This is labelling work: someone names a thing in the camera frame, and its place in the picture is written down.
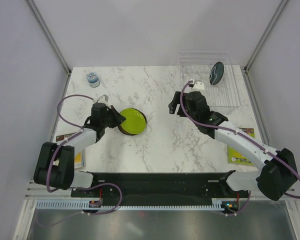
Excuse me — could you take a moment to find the green printed booklet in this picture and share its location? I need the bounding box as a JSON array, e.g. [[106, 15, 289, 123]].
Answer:
[[227, 127, 255, 167]]

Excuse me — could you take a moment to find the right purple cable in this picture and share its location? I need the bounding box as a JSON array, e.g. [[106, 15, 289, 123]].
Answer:
[[179, 80, 300, 217]]

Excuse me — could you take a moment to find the dark green plate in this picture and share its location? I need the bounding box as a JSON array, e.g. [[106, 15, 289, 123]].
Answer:
[[209, 61, 225, 86]]

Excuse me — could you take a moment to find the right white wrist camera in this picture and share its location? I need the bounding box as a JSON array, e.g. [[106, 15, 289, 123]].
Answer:
[[188, 79, 205, 92]]

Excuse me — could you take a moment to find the aluminium frame rail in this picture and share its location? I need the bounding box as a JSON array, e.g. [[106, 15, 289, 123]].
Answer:
[[25, 180, 288, 201]]

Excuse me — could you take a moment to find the lime green plate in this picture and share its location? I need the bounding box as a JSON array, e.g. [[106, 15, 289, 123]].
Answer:
[[118, 108, 147, 135]]

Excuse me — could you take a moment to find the white slotted cable duct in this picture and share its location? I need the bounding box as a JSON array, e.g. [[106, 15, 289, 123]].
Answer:
[[36, 197, 297, 211]]

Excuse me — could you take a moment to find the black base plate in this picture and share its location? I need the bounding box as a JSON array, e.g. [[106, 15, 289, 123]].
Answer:
[[71, 172, 249, 206]]

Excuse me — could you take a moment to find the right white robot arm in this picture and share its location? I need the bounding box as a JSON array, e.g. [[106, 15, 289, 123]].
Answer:
[[168, 91, 298, 201]]

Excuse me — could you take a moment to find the white wire dish rack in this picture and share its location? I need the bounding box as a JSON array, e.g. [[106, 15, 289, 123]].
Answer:
[[175, 51, 241, 115]]

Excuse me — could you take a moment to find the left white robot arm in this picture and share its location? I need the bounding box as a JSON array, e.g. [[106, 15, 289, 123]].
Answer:
[[33, 103, 126, 192]]

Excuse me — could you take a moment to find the yellow white booklet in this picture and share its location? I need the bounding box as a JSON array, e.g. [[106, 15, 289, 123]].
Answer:
[[56, 133, 86, 171]]

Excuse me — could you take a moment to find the yellow patterned plate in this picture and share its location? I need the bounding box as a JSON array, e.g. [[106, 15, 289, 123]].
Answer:
[[118, 111, 147, 136]]

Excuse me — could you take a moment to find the blue white round jar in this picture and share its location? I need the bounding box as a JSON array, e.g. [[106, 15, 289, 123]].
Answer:
[[86, 72, 100, 88]]

